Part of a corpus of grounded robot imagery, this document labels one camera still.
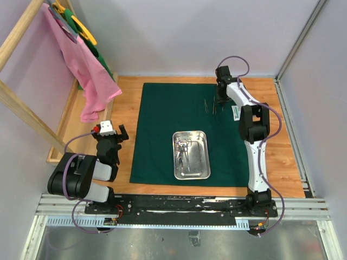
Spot pink cloth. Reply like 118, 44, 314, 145
42, 3, 122, 123

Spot blue suture packet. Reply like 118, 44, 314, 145
232, 106, 241, 121

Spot yellow hanger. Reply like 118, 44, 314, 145
50, 1, 97, 46

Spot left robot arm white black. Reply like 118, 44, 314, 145
47, 120, 129, 215

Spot steel surgical scissors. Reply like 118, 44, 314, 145
175, 139, 191, 171

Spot wooden rack frame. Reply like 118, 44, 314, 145
0, 0, 119, 166

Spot dark green surgical cloth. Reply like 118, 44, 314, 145
130, 83, 249, 187

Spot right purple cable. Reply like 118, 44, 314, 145
216, 55, 285, 236

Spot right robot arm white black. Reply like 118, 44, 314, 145
215, 66, 272, 217

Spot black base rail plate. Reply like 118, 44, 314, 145
85, 194, 278, 226

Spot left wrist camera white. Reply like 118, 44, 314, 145
99, 120, 116, 137

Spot steel instrument tray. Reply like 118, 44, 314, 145
172, 131, 211, 180

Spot grey hanger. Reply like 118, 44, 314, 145
48, 2, 78, 42

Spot green garment on hanger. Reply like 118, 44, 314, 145
64, 9, 114, 80

